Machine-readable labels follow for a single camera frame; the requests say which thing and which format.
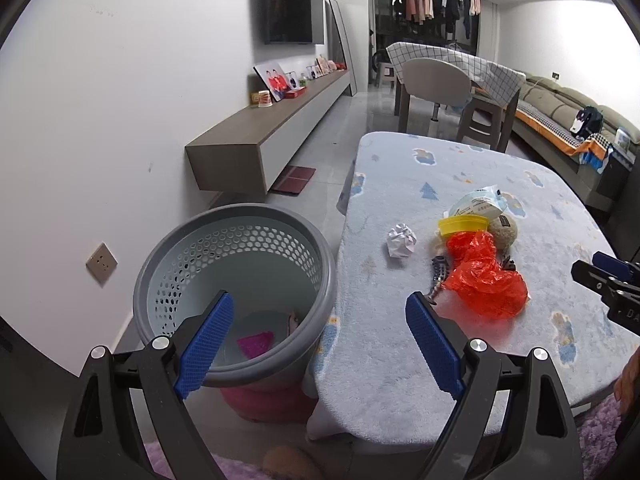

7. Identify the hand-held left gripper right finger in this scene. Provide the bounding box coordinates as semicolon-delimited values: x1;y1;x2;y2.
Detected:
405;291;585;480

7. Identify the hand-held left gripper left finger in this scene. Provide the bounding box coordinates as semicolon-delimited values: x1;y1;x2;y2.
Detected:
56;290;236;480

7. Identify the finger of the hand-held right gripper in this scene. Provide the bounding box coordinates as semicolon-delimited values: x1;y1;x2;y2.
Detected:
571;259;615;295
591;251;640;281

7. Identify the red plastic bag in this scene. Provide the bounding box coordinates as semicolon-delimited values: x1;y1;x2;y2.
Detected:
442;230;530;322

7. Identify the grey perforated basket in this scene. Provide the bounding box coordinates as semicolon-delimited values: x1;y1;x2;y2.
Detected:
132;203;337;391

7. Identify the white paper ball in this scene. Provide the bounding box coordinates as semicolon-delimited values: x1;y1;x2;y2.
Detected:
386;223;418;259

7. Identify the yellow plastic lid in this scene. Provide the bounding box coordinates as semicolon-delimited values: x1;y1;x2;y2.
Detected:
438;215;494;238

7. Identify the pink plastic wrapper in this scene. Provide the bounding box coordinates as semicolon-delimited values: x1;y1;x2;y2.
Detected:
236;331;275;359

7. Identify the light blue printed blanket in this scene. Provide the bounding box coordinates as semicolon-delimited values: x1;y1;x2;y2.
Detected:
306;131;640;443

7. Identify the pink stool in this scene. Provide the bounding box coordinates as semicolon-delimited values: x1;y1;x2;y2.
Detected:
220;384;317;423

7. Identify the beige plush ball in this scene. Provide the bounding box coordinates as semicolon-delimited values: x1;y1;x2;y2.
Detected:
487;214;519;250

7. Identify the white blue tissue packet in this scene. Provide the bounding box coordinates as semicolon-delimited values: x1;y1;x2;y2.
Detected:
447;185;508;221

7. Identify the purple shaggy rug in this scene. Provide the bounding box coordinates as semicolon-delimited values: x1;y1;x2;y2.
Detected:
145;394;623;480

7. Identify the black white bag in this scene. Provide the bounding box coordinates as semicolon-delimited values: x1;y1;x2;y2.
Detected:
570;106;605;139

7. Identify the tan fuzzy object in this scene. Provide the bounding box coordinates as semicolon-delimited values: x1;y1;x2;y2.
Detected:
262;447;326;480

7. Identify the checked sofa cover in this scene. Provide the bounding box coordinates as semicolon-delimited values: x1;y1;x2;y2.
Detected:
515;95;613;161

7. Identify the red mat on floor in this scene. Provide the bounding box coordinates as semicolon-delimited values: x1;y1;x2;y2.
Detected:
270;165;317;196

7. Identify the grey floating cabinet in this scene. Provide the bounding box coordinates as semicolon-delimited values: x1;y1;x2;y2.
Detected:
185;69;351;196

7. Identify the dining table with checked cloth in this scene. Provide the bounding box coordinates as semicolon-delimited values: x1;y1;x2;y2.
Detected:
386;41;527;108

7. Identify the grey round-backed chair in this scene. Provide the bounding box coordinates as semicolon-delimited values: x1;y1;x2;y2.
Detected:
402;57;473;136

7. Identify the small grey stool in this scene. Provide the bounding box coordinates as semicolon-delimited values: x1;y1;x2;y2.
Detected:
374;60;398;86

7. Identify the leaning tall mirror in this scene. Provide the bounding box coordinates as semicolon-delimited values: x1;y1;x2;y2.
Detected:
327;0;360;97

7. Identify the wall socket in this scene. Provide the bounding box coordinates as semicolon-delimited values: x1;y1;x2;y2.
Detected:
86;242;119;287

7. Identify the large photo frame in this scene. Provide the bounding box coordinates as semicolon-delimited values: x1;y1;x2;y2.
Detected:
253;63;296;102

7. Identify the wall-mounted television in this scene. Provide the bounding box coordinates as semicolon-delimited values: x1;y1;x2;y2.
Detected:
263;0;325;46

